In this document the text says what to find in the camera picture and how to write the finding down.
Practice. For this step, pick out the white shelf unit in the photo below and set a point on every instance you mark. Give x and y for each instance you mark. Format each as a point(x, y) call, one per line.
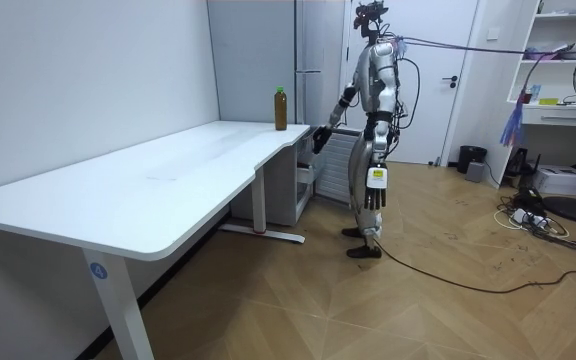
point(558, 117)

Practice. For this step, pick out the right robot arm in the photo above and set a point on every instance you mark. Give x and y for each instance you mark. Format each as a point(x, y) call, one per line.
point(340, 107)

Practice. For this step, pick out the robot body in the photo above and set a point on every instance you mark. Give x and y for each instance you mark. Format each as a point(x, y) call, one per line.
point(369, 85)

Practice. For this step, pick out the white wall switch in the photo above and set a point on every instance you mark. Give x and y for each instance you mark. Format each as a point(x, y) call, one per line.
point(492, 34)

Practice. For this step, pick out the small grey box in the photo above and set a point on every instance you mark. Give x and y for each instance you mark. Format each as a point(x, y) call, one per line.
point(475, 172)

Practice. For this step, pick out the white desk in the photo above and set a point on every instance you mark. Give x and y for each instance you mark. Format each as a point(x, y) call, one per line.
point(143, 180)

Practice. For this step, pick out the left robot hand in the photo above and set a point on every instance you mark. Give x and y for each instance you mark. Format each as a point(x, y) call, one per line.
point(376, 182)

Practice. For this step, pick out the grey fridge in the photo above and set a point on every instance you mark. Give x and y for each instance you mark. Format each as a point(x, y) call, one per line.
point(253, 65)

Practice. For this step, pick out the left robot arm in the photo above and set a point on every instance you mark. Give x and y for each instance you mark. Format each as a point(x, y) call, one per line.
point(382, 142)

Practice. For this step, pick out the white cardboard box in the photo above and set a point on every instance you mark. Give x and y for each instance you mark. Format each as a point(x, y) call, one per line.
point(560, 180)

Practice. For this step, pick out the robot legs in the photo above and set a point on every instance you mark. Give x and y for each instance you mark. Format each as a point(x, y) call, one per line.
point(360, 165)

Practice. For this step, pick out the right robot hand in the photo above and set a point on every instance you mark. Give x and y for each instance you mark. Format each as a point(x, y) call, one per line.
point(321, 139)

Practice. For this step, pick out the white room door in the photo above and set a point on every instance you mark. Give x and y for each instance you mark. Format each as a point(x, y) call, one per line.
point(433, 125)

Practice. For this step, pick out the brown bottle with green cap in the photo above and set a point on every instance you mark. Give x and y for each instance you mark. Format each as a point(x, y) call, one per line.
point(280, 110)

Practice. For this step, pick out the white power strip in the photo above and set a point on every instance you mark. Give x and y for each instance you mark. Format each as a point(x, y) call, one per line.
point(530, 217)

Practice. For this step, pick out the black standing fan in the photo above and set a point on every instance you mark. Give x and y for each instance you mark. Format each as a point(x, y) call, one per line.
point(575, 210)

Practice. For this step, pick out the flat yellow item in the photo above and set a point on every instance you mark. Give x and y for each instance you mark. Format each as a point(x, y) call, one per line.
point(549, 101)

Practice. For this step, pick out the black waste bin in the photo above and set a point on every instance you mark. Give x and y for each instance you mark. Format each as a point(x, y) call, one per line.
point(470, 156)

